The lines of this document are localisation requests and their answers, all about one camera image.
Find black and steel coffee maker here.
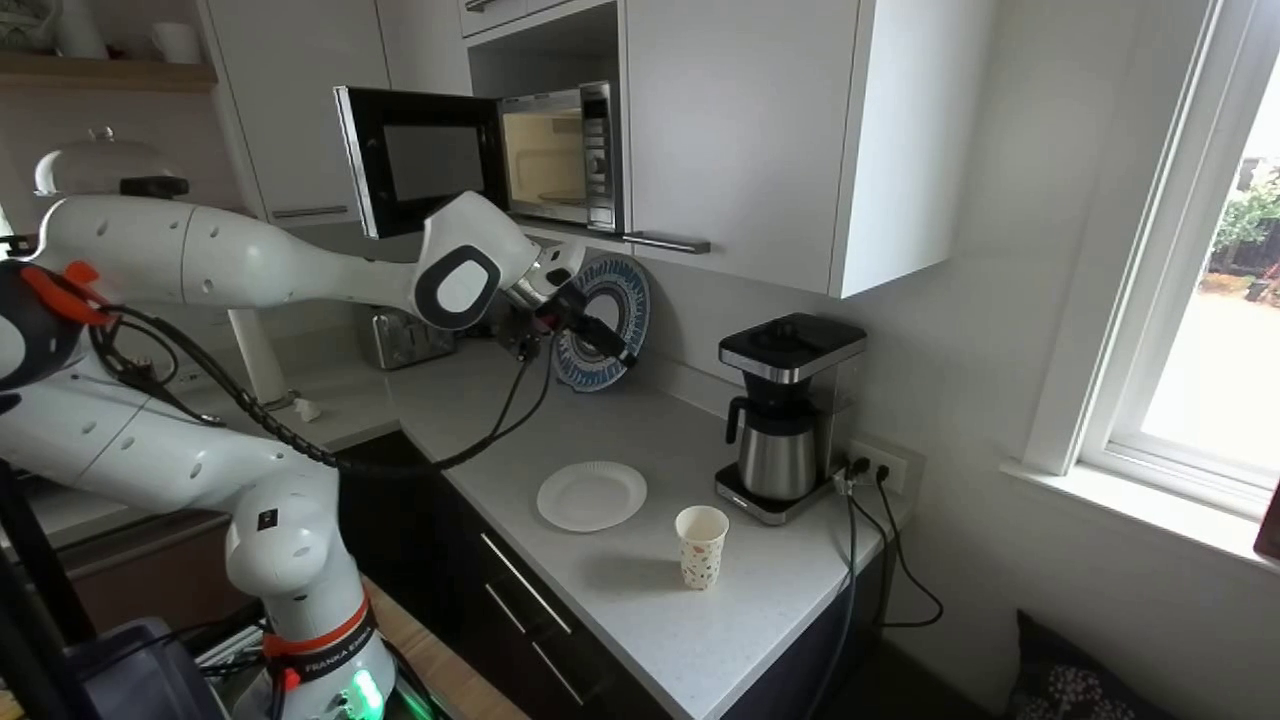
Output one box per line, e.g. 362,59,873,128
711,314,873,527

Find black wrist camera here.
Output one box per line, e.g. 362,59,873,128
507,297,554,367

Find grey blue power cord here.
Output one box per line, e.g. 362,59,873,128
803,477,863,720

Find white double wall outlet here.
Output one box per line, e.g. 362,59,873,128
832,435,923,499

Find white rounded appliance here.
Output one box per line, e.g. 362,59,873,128
32,131,193,205

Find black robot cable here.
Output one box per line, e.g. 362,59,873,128
83,300,558,477

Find microwave door with glass window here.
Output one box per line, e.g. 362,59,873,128
334,80,518,245

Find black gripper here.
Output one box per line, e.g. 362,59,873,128
537,269,640,367

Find dark patterned cushion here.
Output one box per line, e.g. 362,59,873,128
1006,610,1176,720

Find dark blue box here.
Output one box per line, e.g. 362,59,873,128
63,614,224,720

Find black power cord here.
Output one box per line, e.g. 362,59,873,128
863,473,951,632

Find white upper cabinet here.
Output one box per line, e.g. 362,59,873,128
617,0,995,300

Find dark lower cabinet drawers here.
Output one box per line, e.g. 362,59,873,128
334,427,896,720

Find steel toaster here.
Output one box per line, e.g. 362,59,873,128
365,309,459,376

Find black tripod pole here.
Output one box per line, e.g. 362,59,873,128
0,456,91,720

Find white framed window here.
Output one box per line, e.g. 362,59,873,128
1023,0,1280,523

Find blue patterned decorative plate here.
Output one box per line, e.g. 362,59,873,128
549,252,659,395

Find white cup with coloured speckles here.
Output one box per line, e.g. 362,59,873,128
673,499,733,598

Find white cup on shelf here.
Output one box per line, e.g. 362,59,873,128
147,16,203,69

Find wooden wall shelf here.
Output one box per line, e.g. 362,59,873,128
0,51,215,95

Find white upright kitchen gadget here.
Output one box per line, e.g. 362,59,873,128
224,309,326,424

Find steel cabinet handle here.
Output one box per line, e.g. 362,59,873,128
271,205,351,229
624,229,716,255

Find plain white plate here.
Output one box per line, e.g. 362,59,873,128
534,456,651,537

